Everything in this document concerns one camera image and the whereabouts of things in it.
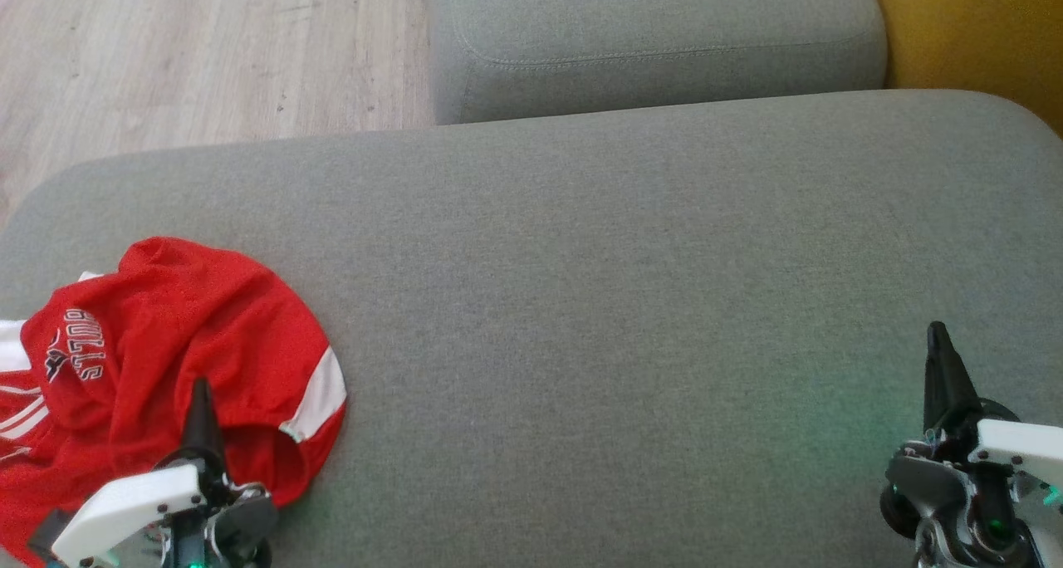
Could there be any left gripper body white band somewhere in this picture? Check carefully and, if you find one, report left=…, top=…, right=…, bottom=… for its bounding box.
left=29, top=458, right=279, bottom=568

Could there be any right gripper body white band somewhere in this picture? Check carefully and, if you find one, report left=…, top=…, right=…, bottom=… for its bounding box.
left=880, top=398, right=1063, bottom=568

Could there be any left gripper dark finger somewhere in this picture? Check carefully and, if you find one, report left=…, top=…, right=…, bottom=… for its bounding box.
left=179, top=377, right=229, bottom=482

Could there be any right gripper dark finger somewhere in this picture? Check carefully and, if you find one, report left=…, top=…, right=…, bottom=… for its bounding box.
left=924, top=321, right=982, bottom=436

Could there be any red shorts white trim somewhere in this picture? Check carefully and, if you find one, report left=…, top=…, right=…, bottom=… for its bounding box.
left=21, top=236, right=348, bottom=511

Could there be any large grey sofa seat cushion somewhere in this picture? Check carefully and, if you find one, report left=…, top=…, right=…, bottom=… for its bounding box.
left=0, top=89, right=1063, bottom=568

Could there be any small grey sofa cushion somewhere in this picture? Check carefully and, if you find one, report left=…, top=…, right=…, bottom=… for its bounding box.
left=428, top=0, right=889, bottom=126

